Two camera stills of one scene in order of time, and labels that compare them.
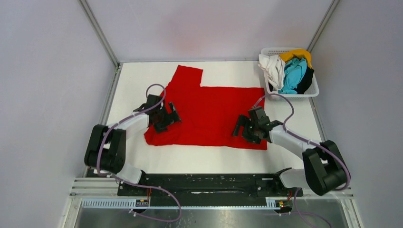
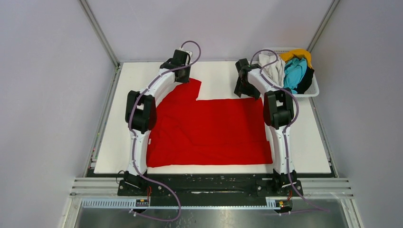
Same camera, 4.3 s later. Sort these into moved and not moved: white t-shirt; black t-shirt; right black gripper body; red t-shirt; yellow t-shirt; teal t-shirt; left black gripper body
Moved: red t-shirt; right black gripper body; left black gripper body
Not moved: white t-shirt; teal t-shirt; yellow t-shirt; black t-shirt
